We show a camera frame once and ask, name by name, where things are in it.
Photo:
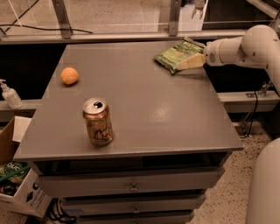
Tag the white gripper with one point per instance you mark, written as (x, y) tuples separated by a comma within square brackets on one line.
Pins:
[(212, 53)]

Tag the green jalapeno chip bag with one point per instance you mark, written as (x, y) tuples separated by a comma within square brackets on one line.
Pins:
[(171, 57)]

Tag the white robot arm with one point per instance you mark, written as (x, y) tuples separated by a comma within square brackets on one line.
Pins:
[(259, 47)]

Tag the grey drawer cabinet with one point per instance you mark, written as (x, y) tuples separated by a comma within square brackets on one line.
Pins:
[(172, 137)]

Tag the gold soda can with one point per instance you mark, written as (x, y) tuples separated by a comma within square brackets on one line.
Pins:
[(98, 122)]

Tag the orange fruit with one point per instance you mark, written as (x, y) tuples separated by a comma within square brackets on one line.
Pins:
[(69, 75)]

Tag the white pump bottle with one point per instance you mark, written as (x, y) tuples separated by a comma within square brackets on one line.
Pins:
[(11, 96)]

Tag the cardboard box with items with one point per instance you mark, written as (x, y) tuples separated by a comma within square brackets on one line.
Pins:
[(18, 191)]

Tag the metal window frame rail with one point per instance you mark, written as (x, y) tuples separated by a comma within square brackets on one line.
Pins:
[(81, 21)]

